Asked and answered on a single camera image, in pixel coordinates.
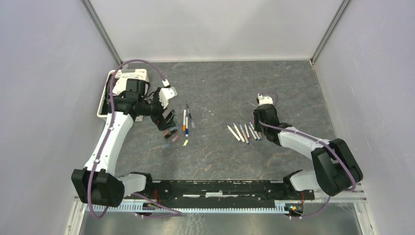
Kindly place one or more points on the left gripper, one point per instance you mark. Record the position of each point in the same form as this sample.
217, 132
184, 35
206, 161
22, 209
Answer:
162, 123

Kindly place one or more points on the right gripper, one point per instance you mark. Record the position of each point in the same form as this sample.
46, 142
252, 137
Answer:
256, 127

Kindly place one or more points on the orange capped marker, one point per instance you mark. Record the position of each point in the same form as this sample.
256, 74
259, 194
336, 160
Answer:
184, 115

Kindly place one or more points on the marker one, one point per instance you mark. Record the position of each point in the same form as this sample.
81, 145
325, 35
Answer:
252, 133

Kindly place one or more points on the pink clear cap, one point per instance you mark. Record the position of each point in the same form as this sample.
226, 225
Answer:
175, 138

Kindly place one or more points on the green capped marker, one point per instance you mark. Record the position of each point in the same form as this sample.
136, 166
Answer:
239, 133

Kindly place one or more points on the blue capped marker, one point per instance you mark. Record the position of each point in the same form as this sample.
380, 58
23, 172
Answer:
186, 127

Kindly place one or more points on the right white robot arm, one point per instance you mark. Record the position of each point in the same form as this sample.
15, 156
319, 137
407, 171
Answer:
335, 168

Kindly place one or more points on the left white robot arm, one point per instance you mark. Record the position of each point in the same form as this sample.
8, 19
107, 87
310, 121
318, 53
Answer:
96, 183

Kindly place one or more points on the white cloth in basket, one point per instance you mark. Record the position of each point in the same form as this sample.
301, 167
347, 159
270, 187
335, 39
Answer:
121, 79

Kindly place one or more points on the white plastic basket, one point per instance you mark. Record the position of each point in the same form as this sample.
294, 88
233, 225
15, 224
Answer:
131, 80

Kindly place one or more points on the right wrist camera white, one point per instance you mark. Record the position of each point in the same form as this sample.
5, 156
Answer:
263, 99

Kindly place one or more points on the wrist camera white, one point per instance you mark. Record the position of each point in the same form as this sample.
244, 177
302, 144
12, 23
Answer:
263, 99
166, 93

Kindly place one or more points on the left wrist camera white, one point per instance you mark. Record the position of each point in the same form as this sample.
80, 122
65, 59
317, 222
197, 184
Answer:
166, 93

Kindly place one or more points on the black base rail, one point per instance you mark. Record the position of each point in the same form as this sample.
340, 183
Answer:
223, 193

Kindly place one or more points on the white cable duct strip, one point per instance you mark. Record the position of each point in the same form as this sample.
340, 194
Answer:
141, 206

